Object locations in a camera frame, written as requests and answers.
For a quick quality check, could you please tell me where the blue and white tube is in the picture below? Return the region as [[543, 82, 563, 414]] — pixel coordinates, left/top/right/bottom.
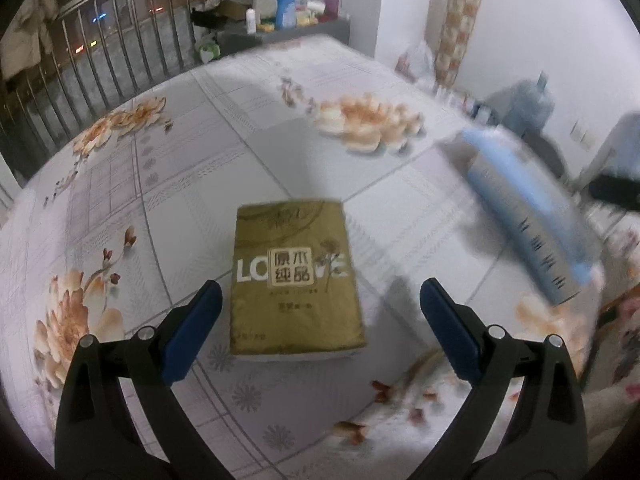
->
[[460, 127, 595, 307]]

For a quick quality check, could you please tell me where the large blue water jug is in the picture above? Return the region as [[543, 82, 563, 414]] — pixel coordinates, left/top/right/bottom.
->
[[502, 72, 557, 136]]

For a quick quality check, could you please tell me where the dark grey cabinet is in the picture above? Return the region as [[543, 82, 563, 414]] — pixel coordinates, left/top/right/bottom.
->
[[215, 15, 351, 57]]

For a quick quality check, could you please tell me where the white plastic bag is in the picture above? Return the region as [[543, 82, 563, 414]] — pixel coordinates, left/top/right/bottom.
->
[[395, 40, 436, 83]]

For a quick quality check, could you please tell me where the orange patterned column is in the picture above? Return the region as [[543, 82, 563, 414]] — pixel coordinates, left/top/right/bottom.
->
[[432, 0, 484, 88]]

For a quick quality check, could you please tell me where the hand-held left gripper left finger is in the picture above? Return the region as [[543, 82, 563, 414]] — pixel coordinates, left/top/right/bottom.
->
[[54, 280, 223, 480]]

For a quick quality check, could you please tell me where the hanging beige cloth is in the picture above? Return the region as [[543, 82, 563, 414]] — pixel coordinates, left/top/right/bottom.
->
[[0, 0, 61, 81]]

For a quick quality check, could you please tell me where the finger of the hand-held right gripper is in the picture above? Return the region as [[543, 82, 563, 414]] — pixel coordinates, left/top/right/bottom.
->
[[587, 174, 640, 211]]

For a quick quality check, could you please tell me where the blue detergent bottle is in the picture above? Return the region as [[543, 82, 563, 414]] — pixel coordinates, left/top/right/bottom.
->
[[275, 0, 297, 30]]

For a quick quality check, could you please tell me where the floral bed sheet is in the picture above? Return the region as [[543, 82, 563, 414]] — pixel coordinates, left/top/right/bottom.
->
[[0, 35, 606, 480]]

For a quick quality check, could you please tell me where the white wall socket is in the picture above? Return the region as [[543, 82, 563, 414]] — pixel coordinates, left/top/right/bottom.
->
[[570, 120, 597, 151]]

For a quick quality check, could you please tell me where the gold tissue pack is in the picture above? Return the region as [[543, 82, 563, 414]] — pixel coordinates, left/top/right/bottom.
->
[[229, 199, 368, 361]]

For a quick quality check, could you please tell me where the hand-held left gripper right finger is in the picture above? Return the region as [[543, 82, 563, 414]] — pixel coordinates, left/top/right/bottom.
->
[[419, 277, 588, 480]]

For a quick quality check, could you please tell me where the metal railing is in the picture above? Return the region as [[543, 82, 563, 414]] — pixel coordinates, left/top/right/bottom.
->
[[0, 0, 261, 171]]

